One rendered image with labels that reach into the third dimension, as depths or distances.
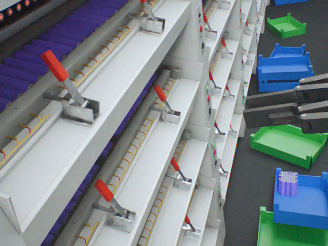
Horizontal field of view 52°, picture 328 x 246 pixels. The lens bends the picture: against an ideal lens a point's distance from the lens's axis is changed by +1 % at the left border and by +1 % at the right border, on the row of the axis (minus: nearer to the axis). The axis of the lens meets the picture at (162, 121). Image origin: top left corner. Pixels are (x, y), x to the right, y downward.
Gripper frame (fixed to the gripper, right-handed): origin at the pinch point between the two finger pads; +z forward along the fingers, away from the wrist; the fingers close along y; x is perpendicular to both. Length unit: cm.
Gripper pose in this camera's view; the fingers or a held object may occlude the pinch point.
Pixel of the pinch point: (269, 109)
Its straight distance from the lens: 51.3
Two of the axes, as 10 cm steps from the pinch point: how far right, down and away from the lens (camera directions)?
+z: -8.8, 1.3, 4.5
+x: -3.6, -8.0, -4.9
